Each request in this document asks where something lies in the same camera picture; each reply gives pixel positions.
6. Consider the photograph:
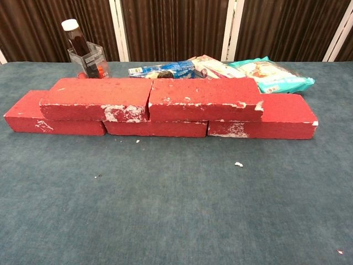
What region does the blue cookie box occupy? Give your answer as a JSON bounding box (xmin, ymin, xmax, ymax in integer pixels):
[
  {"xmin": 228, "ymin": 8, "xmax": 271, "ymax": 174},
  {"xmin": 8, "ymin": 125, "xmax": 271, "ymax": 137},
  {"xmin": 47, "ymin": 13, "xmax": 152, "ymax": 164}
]
[{"xmin": 128, "ymin": 60, "xmax": 196, "ymax": 80}]

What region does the white and pink snack box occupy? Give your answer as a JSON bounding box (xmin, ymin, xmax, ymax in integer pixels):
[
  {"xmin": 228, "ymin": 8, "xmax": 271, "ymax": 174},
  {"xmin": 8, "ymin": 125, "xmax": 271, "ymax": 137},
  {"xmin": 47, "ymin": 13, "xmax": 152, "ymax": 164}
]
[{"xmin": 187, "ymin": 54, "xmax": 246, "ymax": 80}]

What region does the blue felt table cover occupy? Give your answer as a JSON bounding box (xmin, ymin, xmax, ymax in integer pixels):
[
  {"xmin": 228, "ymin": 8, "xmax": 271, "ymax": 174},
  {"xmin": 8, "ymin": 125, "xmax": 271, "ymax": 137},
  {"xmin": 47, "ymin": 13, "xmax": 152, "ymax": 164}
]
[{"xmin": 0, "ymin": 60, "xmax": 353, "ymax": 265}]

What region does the brown corrugated partition panel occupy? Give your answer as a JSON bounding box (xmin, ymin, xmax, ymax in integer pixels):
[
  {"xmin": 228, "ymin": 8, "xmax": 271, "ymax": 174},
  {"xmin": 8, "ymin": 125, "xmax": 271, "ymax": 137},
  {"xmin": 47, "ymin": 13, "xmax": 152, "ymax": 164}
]
[
  {"xmin": 121, "ymin": 0, "xmax": 229, "ymax": 62},
  {"xmin": 338, "ymin": 24, "xmax": 353, "ymax": 62},
  {"xmin": 236, "ymin": 0, "xmax": 344, "ymax": 62},
  {"xmin": 0, "ymin": 0, "xmax": 119, "ymax": 63}
]

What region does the clear plastic square holder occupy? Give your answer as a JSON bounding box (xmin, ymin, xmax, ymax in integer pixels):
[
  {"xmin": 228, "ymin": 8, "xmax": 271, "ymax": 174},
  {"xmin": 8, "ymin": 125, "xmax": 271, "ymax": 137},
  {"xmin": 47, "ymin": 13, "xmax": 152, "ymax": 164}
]
[{"xmin": 67, "ymin": 41, "xmax": 110, "ymax": 80}]

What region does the teal snack bag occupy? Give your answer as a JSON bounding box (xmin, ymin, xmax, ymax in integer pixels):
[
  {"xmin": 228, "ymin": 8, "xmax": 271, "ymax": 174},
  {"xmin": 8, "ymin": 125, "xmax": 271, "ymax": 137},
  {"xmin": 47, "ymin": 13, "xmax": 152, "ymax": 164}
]
[{"xmin": 228, "ymin": 56, "xmax": 315, "ymax": 94}]

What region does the brown bottle with white cap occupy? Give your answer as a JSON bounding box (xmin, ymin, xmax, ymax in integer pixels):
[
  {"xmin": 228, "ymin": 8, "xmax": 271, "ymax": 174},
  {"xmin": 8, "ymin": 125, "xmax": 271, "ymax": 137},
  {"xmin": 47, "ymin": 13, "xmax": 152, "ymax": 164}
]
[{"xmin": 61, "ymin": 18, "xmax": 100, "ymax": 78}]

